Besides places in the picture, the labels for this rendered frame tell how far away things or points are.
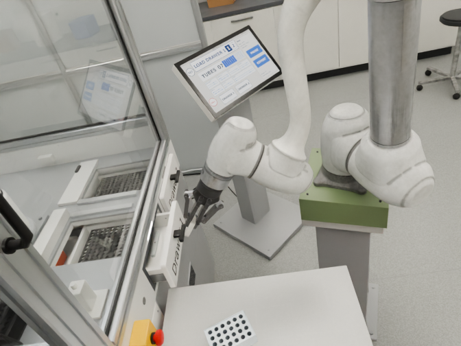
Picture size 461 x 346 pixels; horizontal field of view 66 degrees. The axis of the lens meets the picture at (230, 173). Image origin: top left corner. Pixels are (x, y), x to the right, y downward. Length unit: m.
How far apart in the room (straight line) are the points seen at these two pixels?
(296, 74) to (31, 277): 0.69
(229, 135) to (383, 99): 0.37
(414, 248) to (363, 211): 1.05
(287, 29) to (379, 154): 0.40
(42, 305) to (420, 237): 2.01
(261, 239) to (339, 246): 0.87
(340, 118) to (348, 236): 0.49
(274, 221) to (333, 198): 1.13
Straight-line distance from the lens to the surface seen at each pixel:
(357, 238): 1.43
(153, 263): 1.23
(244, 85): 1.78
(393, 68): 0.86
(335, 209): 1.26
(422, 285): 2.13
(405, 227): 2.36
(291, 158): 0.92
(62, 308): 0.76
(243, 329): 1.06
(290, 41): 0.88
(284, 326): 1.09
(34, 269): 0.70
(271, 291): 1.15
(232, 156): 0.91
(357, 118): 1.14
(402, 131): 0.98
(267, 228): 2.31
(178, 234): 1.17
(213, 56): 1.78
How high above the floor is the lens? 1.71
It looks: 37 degrees down
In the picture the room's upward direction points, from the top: 14 degrees counter-clockwise
